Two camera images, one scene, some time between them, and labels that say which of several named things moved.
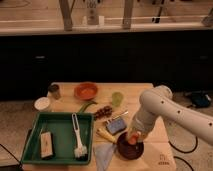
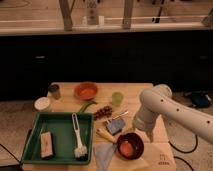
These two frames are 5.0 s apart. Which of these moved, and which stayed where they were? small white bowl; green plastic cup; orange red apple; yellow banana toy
Moved: orange red apple
Stayed: yellow banana toy; small white bowl; green plastic cup
